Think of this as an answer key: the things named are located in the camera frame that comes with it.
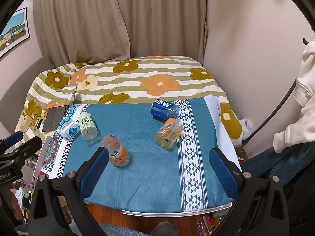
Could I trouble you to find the peach orange label cup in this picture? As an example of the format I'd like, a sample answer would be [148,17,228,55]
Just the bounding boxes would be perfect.
[100,135,129,167]

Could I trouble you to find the white blue label cup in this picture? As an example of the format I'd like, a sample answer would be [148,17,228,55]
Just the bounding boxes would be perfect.
[59,119,80,142]

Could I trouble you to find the green white label cup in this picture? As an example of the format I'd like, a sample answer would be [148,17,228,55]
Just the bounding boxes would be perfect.
[78,112,98,141]

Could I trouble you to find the orange label yellow cup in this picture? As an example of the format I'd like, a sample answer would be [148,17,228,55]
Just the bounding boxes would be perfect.
[154,118,184,150]

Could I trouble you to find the dark blue label cup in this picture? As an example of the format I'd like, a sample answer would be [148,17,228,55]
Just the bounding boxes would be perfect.
[150,99,180,121]

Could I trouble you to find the person's left hand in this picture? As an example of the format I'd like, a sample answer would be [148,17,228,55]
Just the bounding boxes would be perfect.
[10,191,23,220]

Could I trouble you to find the colourful patterned cloth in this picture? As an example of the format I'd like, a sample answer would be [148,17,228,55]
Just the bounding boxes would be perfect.
[38,104,89,178]

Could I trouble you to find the grey laptop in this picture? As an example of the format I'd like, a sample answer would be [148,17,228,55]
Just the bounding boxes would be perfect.
[42,87,77,132]

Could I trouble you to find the cream sweater sleeve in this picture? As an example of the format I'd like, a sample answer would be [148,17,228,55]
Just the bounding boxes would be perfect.
[272,40,315,154]

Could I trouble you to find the teal blue towel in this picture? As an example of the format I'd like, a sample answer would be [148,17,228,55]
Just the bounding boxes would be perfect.
[61,98,234,214]

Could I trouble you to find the floral striped duvet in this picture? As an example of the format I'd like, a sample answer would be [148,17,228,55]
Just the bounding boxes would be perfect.
[16,55,243,147]

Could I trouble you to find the framed building picture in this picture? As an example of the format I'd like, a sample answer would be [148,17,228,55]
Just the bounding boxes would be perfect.
[0,7,30,58]

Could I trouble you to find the beige curtain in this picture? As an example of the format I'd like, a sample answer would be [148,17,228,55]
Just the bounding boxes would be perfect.
[33,0,207,66]

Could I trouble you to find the black cable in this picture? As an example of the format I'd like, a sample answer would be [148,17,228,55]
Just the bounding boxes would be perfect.
[242,37,310,142]

